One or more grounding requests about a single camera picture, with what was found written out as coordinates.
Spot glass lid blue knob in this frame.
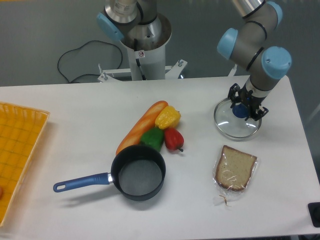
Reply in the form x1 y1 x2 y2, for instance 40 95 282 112
213 98 262 140

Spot yellow toy bell pepper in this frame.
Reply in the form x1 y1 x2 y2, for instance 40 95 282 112
155 105 181 130

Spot red toy bell pepper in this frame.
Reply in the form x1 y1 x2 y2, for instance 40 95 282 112
164 128 184 152

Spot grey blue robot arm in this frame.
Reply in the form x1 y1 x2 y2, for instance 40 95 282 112
96 0 292 121

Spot black cable on floor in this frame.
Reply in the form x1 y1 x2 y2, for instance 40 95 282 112
57 40 123 84

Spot bread slice in plastic wrap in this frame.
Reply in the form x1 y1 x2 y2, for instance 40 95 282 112
212 145 258 207

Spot orange toy baguette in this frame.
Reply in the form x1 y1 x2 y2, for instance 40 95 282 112
115 100 169 155

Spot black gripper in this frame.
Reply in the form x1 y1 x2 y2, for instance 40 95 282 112
227 83 269 121

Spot black device at table edge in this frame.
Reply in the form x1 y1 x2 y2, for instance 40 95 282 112
307 202 320 228

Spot yellow woven basket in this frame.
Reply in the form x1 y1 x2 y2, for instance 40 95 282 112
0 102 50 226

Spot green toy bell pepper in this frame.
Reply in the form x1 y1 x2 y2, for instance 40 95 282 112
139 127 164 152

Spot black saucepan blue handle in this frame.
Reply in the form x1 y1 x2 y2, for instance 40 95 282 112
53 145 166 201

